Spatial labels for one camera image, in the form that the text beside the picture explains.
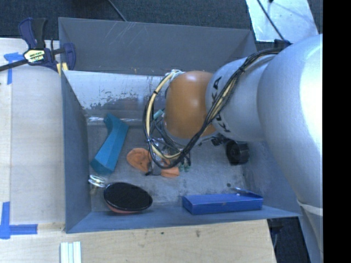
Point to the orange rubber ear toy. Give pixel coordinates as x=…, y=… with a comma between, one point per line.
x=137, y=157

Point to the black and red round disc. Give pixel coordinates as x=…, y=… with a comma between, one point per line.
x=126, y=197

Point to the grey metal bin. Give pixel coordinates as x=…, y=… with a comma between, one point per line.
x=208, y=177

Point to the teal angled block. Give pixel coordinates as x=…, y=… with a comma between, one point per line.
x=111, y=147

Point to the blue flat box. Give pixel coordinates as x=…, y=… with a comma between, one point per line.
x=222, y=203

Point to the pale wood board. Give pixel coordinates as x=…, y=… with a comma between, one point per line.
x=35, y=147

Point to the black cylinder on white bracket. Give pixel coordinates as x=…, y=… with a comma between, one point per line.
x=237, y=152

